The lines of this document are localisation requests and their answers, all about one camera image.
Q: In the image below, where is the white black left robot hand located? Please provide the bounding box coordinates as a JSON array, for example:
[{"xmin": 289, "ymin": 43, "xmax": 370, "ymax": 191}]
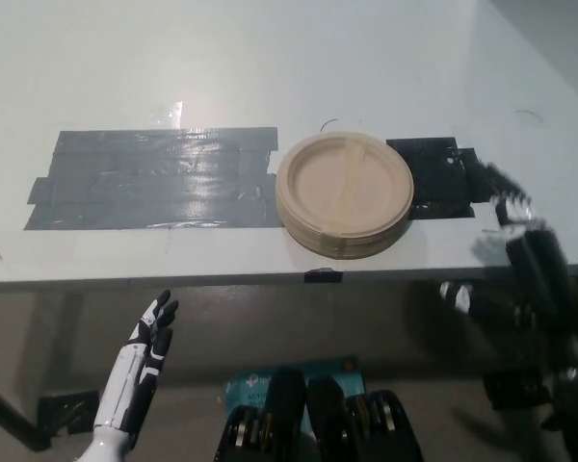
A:
[{"xmin": 92, "ymin": 289, "xmax": 180, "ymax": 434}]

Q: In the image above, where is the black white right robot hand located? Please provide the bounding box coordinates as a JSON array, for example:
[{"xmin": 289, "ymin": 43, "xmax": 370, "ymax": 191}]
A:
[{"xmin": 437, "ymin": 159, "xmax": 578, "ymax": 358}]

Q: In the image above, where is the round wooden tray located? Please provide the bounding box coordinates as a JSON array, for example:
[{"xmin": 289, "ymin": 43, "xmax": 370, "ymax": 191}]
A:
[{"xmin": 275, "ymin": 129, "xmax": 415, "ymax": 262}]

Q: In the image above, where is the teal printed robot module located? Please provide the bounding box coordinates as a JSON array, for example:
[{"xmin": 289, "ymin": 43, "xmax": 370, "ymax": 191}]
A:
[{"xmin": 223, "ymin": 355, "xmax": 368, "ymax": 434}]

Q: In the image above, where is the black table leg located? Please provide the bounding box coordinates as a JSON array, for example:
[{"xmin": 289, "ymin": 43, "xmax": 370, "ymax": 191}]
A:
[{"xmin": 0, "ymin": 378, "xmax": 55, "ymax": 452}]

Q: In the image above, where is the clear tape piece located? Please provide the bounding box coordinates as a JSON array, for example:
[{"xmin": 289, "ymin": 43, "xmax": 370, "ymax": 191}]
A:
[{"xmin": 145, "ymin": 99, "xmax": 185, "ymax": 122}]

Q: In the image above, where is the grey duct tape patch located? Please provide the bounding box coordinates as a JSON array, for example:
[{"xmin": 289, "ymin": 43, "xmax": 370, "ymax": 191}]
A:
[{"xmin": 24, "ymin": 126, "xmax": 296, "ymax": 233}]

